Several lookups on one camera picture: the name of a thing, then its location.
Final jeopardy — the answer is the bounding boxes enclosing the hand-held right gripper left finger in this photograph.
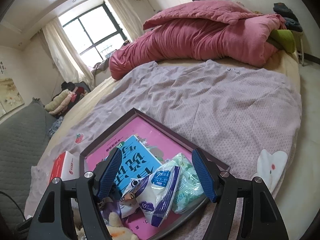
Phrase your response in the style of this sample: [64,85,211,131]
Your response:
[26,148,122,240]

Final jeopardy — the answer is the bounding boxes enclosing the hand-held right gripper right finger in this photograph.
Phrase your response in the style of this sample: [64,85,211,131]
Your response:
[192,148,289,240]

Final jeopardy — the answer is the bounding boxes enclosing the mint green tissue packet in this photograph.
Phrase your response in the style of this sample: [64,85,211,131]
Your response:
[164,152,208,214]

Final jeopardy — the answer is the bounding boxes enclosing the colourful snack packet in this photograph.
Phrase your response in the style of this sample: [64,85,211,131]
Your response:
[119,175,150,218]

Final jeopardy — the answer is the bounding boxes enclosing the purple ruffled cloth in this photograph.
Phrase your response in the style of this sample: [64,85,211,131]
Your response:
[100,197,123,220]

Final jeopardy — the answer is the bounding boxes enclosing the purple and white pad packet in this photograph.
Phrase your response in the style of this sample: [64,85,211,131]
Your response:
[136,166,181,228]

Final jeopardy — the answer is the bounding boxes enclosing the cream plush doll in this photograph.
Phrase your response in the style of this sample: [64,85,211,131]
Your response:
[101,212,139,240]

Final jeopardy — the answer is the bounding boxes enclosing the pink tray with purple rim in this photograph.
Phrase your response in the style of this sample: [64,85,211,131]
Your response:
[79,107,230,240]

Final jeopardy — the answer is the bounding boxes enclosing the light blue book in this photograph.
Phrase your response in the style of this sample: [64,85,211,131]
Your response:
[110,134,163,195]

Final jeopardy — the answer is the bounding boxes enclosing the red and white box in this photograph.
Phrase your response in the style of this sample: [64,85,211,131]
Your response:
[49,151,80,183]

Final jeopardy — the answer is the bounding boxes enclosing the blue floral cloth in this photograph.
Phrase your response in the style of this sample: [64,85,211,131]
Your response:
[47,116,65,138]

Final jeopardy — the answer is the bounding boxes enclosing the purple printed blanket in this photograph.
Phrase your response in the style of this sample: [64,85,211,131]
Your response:
[25,60,303,240]

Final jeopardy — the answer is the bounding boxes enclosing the beige bed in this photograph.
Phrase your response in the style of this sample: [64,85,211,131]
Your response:
[41,47,303,155]

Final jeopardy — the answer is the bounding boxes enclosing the stack of folded blankets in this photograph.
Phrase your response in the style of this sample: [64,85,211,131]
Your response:
[45,89,78,115]

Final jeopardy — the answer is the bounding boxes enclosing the dark and red clothes pile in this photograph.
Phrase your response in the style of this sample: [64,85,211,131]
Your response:
[61,81,92,98]

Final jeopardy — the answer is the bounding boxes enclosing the grey padded headboard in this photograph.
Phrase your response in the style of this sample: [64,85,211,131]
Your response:
[0,99,58,225]

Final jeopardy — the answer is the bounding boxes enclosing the clothes on window sill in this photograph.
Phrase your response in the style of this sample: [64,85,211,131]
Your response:
[91,60,110,74]

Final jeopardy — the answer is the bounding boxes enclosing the cream curtain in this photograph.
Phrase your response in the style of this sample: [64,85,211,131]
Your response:
[102,0,140,43]
[41,19,94,87]

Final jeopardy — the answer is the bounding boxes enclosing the pink quilt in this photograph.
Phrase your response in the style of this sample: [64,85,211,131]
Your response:
[109,1,287,80]

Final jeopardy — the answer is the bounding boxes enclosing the window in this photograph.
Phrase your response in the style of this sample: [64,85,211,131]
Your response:
[59,4,125,63]

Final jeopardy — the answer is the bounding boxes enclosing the green pillow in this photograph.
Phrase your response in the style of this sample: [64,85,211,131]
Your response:
[269,29,297,53]

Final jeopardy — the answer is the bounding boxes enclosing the white side table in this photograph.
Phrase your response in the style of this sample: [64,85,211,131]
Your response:
[297,31,307,67]

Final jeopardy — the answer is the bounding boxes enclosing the pile of dark clothes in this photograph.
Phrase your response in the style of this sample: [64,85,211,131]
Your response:
[272,2,304,33]

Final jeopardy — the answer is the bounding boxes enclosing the black cable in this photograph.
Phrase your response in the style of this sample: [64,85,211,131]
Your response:
[0,191,27,220]

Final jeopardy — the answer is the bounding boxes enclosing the flower wall painting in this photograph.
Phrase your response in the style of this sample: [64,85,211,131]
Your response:
[0,77,25,118]

